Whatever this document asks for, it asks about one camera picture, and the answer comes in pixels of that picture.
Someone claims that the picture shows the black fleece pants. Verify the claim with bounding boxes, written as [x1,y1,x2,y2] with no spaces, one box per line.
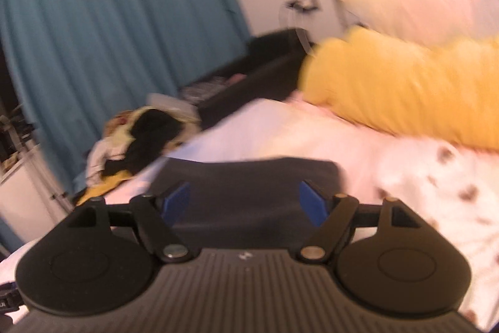
[103,110,186,178]

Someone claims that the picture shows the dark window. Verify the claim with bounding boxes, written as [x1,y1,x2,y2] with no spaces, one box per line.
[0,44,40,178]

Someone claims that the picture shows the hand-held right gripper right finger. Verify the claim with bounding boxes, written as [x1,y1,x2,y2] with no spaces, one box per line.
[298,180,422,262]

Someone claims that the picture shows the yellow plush toy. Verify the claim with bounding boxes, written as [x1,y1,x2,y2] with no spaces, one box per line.
[300,27,499,153]

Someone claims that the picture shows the yellow cloth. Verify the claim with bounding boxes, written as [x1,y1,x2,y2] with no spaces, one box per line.
[76,173,131,206]

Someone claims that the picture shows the white grey shirt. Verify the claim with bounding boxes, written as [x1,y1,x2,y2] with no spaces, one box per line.
[84,140,129,187]

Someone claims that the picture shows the pastel fleece blanket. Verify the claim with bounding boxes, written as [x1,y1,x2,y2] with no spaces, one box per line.
[0,91,394,318]

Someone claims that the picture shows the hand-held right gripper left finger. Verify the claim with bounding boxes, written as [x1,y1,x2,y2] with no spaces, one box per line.
[68,183,193,262]

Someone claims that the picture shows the wide blue curtain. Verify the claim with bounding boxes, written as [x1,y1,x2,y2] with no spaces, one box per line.
[0,0,251,195]

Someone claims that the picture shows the camera tripod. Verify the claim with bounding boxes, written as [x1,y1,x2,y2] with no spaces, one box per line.
[0,103,37,166]

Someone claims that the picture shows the white pillow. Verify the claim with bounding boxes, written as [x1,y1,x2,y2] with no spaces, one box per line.
[342,0,499,46]

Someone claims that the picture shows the wall socket with charger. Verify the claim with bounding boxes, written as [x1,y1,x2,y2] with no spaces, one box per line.
[288,0,322,12]

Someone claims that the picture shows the black nightstand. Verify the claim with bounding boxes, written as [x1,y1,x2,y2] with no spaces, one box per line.
[181,28,312,123]

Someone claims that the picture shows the tan patterned garment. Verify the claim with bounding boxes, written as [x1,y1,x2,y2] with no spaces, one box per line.
[104,110,135,139]

